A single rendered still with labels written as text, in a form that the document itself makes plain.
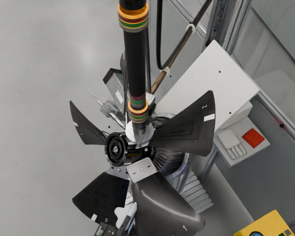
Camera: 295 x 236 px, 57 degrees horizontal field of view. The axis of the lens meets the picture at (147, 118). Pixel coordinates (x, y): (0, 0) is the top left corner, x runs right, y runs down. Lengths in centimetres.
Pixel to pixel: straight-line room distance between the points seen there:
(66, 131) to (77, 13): 154
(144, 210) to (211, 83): 50
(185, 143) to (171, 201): 23
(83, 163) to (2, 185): 63
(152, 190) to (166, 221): 10
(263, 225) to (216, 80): 53
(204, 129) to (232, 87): 27
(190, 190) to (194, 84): 117
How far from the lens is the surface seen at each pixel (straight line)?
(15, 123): 265
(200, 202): 210
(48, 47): 313
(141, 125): 63
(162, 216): 90
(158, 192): 91
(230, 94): 99
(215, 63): 104
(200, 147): 74
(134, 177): 93
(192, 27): 78
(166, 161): 101
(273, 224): 110
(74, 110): 116
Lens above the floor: 207
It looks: 59 degrees down
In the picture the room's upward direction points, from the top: straight up
